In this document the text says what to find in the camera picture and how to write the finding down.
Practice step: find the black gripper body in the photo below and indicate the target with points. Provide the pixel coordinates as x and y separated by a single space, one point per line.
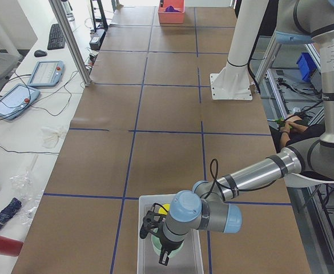
168 242

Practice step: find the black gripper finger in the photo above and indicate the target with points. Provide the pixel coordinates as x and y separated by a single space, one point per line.
164 257

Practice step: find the yellow plastic cup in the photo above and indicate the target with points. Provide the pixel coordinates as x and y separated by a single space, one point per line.
164 209

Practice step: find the mint green bowl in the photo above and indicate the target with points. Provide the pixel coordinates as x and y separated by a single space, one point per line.
157 246

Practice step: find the purple cloth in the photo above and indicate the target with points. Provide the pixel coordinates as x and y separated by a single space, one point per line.
171 9

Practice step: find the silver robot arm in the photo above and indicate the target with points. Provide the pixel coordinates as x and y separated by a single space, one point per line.
205 206

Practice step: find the clear plastic storage box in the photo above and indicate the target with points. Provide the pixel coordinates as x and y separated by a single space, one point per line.
187 260

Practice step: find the black computer box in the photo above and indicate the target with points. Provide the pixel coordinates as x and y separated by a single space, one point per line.
97 39

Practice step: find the white crumpled tissue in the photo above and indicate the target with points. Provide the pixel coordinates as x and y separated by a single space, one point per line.
52 135

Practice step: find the clear crumpled plastic wrap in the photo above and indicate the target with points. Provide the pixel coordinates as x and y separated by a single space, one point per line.
29 193

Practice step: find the blue object on desk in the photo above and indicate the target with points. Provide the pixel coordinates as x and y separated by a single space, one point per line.
9 211

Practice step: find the white chair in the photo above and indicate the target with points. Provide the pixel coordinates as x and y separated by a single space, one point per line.
300 181

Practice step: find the red bottle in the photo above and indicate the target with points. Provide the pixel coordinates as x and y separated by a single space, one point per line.
10 247

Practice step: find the seated person in black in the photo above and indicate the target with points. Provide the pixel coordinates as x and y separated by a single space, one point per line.
295 130

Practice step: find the near teach pendant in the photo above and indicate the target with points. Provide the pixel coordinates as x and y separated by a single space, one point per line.
15 101

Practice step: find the teach pendant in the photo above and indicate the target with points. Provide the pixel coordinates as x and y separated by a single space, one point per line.
46 74
15 101

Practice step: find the far teach pendant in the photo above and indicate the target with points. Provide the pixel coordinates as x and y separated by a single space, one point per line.
46 74

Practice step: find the black computer mouse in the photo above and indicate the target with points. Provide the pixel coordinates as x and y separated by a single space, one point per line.
40 53

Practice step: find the pink plastic bin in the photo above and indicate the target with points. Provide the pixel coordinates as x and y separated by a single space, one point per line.
172 18

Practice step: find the black keyboard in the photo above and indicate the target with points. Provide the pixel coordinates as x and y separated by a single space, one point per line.
56 38

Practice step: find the blue storage bin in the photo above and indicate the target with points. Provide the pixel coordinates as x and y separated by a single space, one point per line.
306 66

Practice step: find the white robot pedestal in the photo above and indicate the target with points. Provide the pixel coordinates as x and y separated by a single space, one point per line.
233 82

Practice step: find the green handled grabber tool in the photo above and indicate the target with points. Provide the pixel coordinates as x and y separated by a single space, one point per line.
280 123

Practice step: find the aluminium frame post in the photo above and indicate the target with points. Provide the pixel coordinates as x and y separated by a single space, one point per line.
60 16

